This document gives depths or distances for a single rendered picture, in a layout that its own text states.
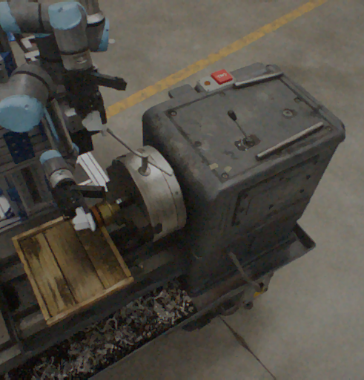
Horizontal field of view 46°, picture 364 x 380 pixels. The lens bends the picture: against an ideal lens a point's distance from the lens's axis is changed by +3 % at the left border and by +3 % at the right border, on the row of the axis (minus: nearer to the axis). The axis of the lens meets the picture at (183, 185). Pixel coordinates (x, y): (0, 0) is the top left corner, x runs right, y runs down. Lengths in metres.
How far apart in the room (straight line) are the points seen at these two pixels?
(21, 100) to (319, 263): 1.97
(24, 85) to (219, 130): 0.62
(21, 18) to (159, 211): 0.65
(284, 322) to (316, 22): 2.97
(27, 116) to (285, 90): 0.90
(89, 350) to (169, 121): 0.91
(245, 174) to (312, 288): 1.41
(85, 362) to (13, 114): 0.94
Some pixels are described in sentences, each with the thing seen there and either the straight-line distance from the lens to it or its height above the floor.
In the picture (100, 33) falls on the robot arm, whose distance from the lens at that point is 1.66.
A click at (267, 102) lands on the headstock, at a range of 1.58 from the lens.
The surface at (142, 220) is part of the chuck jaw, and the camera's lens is 1.37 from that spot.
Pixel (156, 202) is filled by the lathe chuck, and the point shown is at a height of 1.19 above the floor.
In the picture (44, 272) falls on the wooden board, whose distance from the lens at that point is 1.59.
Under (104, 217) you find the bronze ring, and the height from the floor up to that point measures 1.11.
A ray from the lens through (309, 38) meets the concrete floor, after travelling 4.32.
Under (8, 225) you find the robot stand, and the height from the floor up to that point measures 0.23.
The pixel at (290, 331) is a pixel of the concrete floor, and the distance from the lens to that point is 2.50.
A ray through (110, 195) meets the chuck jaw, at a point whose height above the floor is 1.13.
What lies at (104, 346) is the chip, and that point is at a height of 0.58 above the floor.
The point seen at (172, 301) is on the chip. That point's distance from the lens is 1.85.
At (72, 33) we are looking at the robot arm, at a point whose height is 1.63.
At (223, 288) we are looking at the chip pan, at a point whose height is 0.54.
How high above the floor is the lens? 2.27
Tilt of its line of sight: 53 degrees down
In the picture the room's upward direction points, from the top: 5 degrees clockwise
